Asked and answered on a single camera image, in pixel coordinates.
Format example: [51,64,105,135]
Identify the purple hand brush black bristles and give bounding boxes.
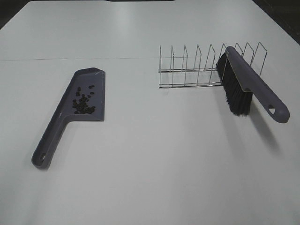
[216,46,290,123]

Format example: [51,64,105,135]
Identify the chrome wire dish rack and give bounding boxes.
[157,42,268,89]

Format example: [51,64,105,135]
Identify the pile of coffee beans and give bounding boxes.
[72,85,96,115]

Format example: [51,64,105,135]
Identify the purple plastic dustpan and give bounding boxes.
[31,67,105,170]

